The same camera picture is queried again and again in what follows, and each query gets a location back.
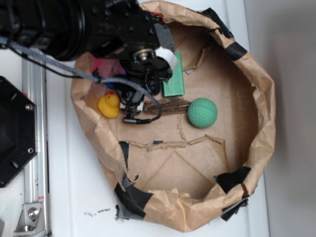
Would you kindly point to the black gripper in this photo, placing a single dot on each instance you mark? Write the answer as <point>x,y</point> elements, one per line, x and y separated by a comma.
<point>143,44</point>

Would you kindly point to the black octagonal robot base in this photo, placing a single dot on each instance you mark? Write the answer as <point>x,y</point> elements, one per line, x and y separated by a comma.
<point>17,131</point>

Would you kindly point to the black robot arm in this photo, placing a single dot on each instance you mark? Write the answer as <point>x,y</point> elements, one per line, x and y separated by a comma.
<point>55,31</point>

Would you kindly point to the green rectangular block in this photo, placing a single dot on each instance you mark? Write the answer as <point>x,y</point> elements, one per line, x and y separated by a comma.
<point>175,85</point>

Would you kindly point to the yellow rubber duck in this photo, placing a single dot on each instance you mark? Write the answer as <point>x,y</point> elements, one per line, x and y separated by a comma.
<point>109,105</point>

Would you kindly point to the brown bark wood piece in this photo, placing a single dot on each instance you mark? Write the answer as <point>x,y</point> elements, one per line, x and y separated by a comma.
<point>169,106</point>

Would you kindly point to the green dimpled ball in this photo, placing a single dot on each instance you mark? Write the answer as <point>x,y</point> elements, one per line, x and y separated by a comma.
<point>202,113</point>

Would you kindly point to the brown paper bag bin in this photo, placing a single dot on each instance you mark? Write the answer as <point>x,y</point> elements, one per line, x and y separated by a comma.
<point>170,172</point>

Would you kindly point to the aluminium extrusion rail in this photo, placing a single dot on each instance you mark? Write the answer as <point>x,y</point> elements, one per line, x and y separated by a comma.
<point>36,185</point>

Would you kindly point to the metal corner bracket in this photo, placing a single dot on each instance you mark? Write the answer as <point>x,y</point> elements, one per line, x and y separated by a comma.
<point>31,221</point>

